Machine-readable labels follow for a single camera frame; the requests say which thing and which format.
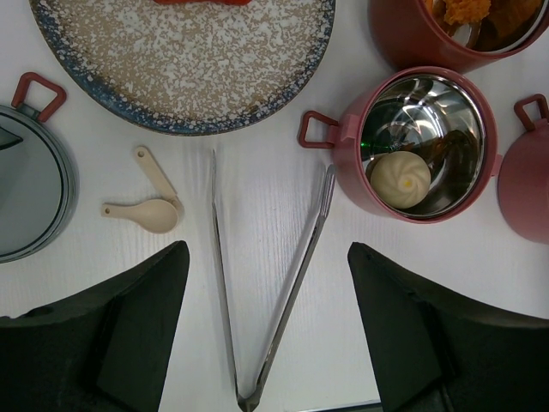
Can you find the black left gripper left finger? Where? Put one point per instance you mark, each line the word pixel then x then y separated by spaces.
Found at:
pixel 106 348

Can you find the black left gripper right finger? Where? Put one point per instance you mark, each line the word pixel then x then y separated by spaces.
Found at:
pixel 433 349

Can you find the metal tongs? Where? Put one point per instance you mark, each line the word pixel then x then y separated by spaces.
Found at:
pixel 264 239

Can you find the white steamed bun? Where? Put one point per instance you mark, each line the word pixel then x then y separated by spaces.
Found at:
pixel 401 179

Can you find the pink lunch container with handle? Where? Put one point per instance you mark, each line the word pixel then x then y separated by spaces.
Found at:
pixel 523 176

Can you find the dark red lunch container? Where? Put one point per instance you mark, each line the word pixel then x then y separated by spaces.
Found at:
pixel 413 33

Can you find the orange shredded food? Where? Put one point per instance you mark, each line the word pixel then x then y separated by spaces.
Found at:
pixel 466 11

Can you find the brown shrimp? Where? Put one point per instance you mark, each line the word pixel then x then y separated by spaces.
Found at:
pixel 455 154

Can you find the orange fried chicken piece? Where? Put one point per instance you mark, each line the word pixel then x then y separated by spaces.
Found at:
pixel 506 23

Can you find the grey glass pot lid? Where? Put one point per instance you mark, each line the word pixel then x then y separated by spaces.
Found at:
pixel 39 178

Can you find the speckled ceramic plate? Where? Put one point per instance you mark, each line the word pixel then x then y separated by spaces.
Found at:
pixel 194 69

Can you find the red sausage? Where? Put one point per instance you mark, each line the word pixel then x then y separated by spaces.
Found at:
pixel 238 3

